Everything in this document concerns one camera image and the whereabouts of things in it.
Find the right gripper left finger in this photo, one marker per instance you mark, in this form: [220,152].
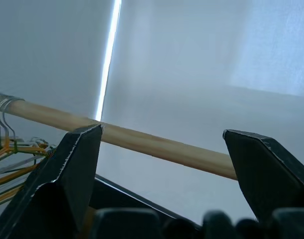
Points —
[54,194]

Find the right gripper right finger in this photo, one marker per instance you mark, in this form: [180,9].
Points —
[271,179]

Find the wooden rack pole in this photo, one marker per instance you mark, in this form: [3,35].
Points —
[154,144]

